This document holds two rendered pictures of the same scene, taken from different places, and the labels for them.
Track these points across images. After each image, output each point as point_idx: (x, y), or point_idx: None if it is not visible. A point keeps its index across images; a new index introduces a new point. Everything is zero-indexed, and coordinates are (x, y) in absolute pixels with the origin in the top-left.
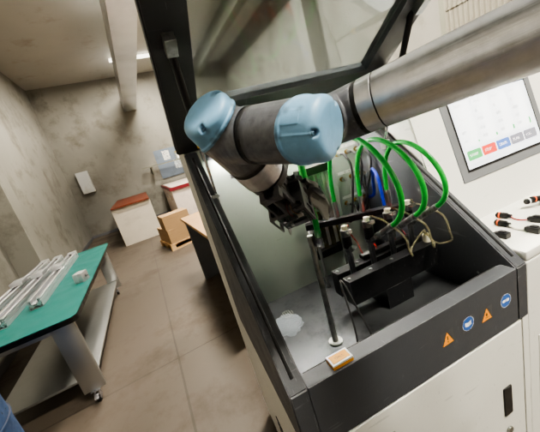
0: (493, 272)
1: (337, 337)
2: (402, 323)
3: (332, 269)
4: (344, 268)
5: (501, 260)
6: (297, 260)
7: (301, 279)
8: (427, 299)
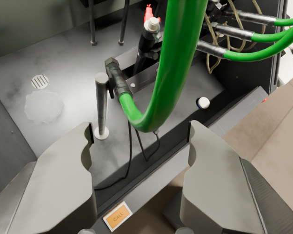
0: (255, 96)
1: (104, 132)
2: (178, 160)
3: (98, 13)
4: (126, 60)
5: (264, 84)
6: (52, 0)
7: (56, 24)
8: (187, 86)
